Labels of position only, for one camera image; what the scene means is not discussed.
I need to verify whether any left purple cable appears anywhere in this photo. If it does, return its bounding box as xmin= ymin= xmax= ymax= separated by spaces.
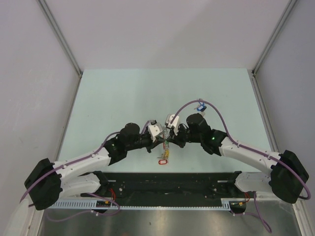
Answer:
xmin=19 ymin=122 xmax=151 ymax=207

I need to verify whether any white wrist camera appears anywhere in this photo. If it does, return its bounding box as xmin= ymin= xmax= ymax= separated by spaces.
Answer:
xmin=165 ymin=114 xmax=180 ymax=135
xmin=147 ymin=120 xmax=163 ymax=142

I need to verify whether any left aluminium frame post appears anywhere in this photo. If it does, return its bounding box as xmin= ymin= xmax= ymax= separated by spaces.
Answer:
xmin=36 ymin=0 xmax=83 ymax=77

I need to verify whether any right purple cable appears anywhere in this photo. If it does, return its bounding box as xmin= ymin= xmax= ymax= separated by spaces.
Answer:
xmin=172 ymin=99 xmax=311 ymax=200

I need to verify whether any aluminium frame post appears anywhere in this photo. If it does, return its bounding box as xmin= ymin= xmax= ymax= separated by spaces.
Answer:
xmin=252 ymin=0 xmax=298 ymax=74
xmin=36 ymin=0 xmax=83 ymax=77

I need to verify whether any purple cable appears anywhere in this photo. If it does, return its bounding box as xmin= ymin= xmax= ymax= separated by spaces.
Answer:
xmin=172 ymin=99 xmax=311 ymax=200
xmin=19 ymin=122 xmax=151 ymax=207

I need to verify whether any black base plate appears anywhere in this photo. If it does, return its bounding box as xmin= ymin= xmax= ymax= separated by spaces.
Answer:
xmin=95 ymin=172 xmax=253 ymax=207

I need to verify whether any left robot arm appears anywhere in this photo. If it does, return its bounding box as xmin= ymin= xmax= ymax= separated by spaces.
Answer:
xmin=22 ymin=121 xmax=163 ymax=210

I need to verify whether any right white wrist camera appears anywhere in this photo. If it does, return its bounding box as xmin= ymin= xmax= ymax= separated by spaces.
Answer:
xmin=165 ymin=114 xmax=180 ymax=135

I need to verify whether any right aluminium frame post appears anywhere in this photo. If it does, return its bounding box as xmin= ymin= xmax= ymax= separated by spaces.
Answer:
xmin=252 ymin=0 xmax=298 ymax=74

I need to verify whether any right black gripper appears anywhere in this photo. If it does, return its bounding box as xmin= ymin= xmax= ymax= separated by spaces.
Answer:
xmin=167 ymin=123 xmax=202 ymax=148

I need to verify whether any red handled key organizer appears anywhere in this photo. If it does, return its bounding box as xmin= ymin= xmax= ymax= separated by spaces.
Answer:
xmin=162 ymin=127 xmax=170 ymax=161

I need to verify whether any blue tagged key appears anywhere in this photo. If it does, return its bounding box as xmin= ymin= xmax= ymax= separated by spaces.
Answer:
xmin=194 ymin=98 xmax=207 ymax=117

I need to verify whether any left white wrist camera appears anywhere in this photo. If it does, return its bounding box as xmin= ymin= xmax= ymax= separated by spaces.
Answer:
xmin=147 ymin=120 xmax=163 ymax=142

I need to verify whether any white slotted cable duct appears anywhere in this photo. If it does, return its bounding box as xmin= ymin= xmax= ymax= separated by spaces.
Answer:
xmin=48 ymin=198 xmax=247 ymax=211

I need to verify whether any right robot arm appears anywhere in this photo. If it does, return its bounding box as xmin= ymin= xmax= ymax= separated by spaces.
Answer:
xmin=165 ymin=113 xmax=309 ymax=204

